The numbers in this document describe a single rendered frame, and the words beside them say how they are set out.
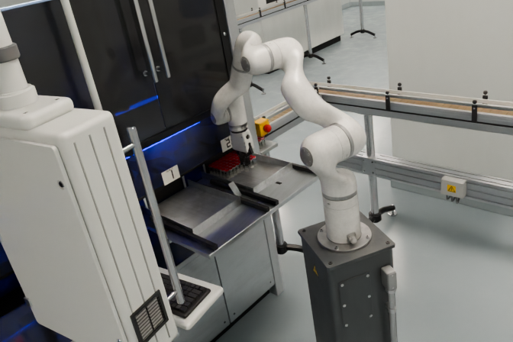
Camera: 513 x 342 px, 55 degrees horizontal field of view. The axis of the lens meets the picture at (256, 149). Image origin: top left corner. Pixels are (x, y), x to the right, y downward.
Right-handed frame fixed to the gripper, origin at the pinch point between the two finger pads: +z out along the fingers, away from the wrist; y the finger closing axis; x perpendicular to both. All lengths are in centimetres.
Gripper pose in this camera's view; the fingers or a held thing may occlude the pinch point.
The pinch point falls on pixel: (244, 159)
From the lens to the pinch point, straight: 220.8
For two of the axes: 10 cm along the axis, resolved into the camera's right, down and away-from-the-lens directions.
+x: -6.7, 4.0, -6.2
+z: 1.6, 9.0, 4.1
